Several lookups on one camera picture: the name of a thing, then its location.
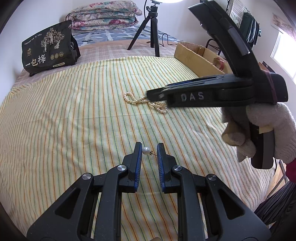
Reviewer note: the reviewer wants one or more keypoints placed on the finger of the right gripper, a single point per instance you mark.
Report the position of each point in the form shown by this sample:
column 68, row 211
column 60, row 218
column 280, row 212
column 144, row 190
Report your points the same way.
column 183, row 83
column 158, row 94

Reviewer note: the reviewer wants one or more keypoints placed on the white gloved right hand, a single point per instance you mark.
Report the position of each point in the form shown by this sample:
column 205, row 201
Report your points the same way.
column 276, row 117

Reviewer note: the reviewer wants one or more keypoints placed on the dark hanging clothes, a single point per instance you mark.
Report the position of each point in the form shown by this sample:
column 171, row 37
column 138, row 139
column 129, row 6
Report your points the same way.
column 250, row 29

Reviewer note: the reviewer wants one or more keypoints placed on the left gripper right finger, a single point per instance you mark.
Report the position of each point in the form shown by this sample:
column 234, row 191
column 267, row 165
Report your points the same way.
column 165, row 164

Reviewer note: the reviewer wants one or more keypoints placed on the black tripod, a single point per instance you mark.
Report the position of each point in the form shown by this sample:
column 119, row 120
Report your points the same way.
column 154, row 34

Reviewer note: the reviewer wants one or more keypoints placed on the window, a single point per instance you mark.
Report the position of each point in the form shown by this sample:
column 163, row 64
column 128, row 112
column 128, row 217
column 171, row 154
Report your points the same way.
column 284, row 53

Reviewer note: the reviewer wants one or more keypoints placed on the blue patterned mattress cover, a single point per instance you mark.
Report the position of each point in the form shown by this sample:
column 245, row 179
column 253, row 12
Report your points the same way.
column 98, row 36

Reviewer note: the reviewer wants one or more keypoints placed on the black snack bag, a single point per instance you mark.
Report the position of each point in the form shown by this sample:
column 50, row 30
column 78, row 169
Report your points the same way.
column 50, row 48

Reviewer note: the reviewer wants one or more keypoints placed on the folded floral quilt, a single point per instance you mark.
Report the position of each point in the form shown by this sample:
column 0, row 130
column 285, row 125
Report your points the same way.
column 105, row 15

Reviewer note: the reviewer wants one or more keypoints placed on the striped hanging cloth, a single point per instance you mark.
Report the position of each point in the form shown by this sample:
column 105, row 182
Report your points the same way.
column 236, row 10

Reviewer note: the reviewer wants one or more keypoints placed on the cardboard box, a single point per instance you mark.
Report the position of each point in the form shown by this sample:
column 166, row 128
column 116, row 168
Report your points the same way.
column 199, row 59

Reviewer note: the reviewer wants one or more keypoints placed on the striped yellow bed sheet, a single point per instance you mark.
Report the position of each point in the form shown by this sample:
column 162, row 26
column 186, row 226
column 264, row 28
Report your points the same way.
column 77, row 121

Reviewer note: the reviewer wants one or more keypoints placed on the black clothes rack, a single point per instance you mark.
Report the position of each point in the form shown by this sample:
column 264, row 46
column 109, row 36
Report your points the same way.
column 211, row 43

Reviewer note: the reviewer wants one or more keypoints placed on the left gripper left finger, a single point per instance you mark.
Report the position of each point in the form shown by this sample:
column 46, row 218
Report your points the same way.
column 133, row 162

